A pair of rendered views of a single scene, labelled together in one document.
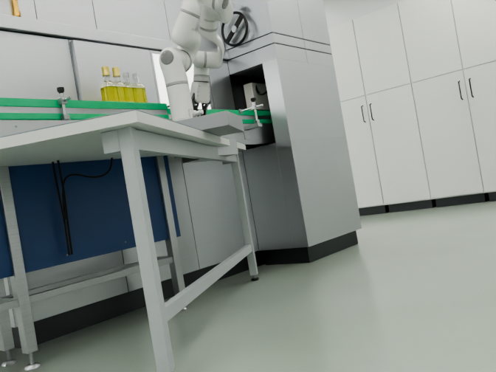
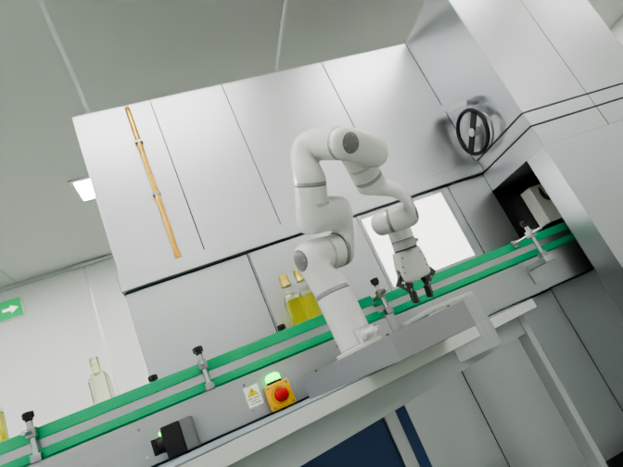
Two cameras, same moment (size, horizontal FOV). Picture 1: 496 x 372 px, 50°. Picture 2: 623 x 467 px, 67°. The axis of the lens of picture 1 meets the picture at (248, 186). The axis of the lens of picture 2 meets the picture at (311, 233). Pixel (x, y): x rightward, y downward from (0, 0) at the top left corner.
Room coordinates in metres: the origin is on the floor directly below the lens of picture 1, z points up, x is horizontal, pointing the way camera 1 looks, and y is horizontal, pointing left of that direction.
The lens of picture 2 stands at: (1.19, -0.46, 0.77)
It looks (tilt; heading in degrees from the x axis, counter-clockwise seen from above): 17 degrees up; 34
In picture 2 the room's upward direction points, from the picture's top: 24 degrees counter-clockwise
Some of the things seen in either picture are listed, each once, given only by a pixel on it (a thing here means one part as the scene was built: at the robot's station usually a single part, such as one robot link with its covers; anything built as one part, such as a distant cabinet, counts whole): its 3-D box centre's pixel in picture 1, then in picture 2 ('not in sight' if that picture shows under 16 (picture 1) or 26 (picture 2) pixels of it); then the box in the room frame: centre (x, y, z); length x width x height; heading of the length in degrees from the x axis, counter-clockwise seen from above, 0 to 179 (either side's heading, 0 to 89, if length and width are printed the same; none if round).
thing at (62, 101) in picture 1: (66, 102); (203, 367); (2.07, 0.64, 0.94); 0.07 x 0.04 x 0.13; 51
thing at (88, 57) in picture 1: (150, 81); (368, 256); (2.84, 0.42, 1.15); 0.90 x 0.03 x 0.34; 141
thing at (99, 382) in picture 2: not in sight; (103, 396); (1.99, 1.06, 1.01); 0.06 x 0.06 x 0.26; 47
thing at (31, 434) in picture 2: not in sight; (29, 437); (1.71, 0.93, 0.94); 0.07 x 0.04 x 0.13; 51
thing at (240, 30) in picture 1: (235, 29); (475, 131); (3.30, -0.09, 1.49); 0.21 x 0.05 x 0.21; 51
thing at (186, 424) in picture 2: not in sight; (180, 437); (1.97, 0.70, 0.79); 0.08 x 0.08 x 0.08; 51
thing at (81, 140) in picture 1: (43, 167); (244, 431); (2.32, 0.87, 0.73); 1.58 x 1.52 x 0.04; 170
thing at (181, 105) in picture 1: (184, 103); (349, 320); (2.20, 0.20, 0.89); 0.16 x 0.13 x 0.15; 76
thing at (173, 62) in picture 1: (174, 67); (323, 266); (2.20, 0.22, 1.04); 0.13 x 0.10 x 0.16; 162
